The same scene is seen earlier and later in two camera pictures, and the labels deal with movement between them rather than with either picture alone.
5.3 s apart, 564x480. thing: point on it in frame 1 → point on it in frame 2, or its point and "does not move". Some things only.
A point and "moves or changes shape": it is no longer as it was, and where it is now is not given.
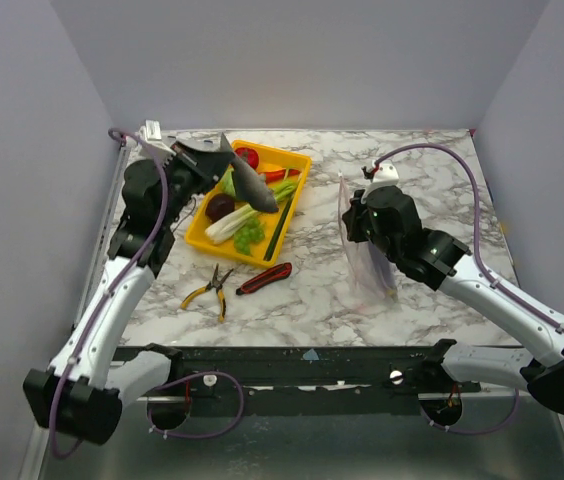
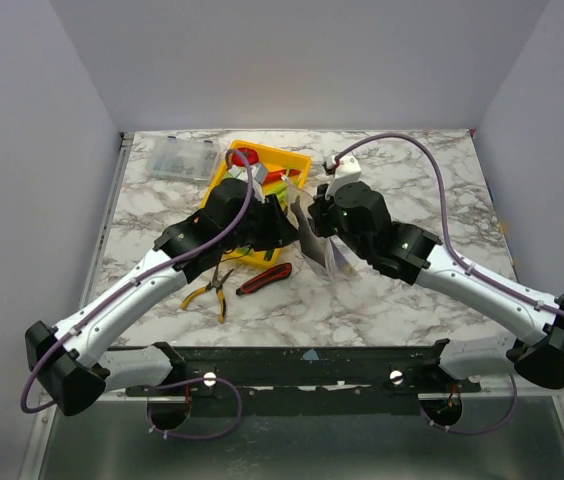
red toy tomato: [249, 155] does not move
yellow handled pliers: [216, 285] does not move
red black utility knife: [270, 275] does not move
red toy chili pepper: [276, 176] does not move
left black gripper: [206, 164] → [279, 230]
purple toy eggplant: [386, 269] → [341, 259]
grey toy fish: [252, 187] moves or changes shape
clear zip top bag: [373, 272] → [329, 253]
